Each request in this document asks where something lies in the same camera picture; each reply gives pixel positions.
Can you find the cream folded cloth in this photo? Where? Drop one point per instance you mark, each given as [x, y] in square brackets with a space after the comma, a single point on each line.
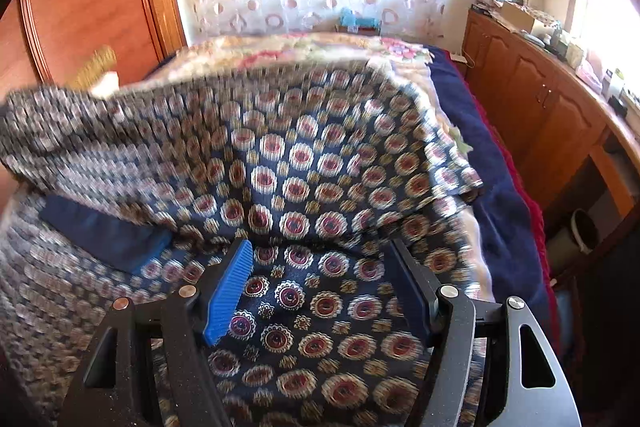
[106, 84]

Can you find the navy blue bed sheet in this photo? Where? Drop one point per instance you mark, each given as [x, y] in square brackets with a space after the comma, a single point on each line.
[495, 187]

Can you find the pink floral blanket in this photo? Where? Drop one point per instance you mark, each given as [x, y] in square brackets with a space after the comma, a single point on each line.
[300, 49]

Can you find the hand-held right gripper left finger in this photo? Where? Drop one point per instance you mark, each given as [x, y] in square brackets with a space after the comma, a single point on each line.
[230, 287]

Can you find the wooden framed window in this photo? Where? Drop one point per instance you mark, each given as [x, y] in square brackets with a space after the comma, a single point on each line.
[605, 17]

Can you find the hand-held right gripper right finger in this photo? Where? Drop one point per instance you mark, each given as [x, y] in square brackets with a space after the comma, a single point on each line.
[415, 292]

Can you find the blue packet on box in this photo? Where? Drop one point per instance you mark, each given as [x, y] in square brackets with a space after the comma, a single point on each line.
[357, 21]

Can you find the wooden sideboard cabinet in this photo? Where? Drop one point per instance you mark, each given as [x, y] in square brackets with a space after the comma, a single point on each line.
[540, 97]

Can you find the navy circle-print pajama top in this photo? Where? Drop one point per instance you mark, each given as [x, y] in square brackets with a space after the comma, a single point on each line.
[300, 167]

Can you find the open cardboard box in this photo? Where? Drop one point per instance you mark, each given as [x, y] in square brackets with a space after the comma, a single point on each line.
[517, 18]

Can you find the gold patterned folded cloth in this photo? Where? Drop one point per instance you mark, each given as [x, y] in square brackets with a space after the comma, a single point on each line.
[95, 64]

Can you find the white waste bin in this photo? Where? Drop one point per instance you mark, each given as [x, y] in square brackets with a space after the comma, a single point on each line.
[582, 232]

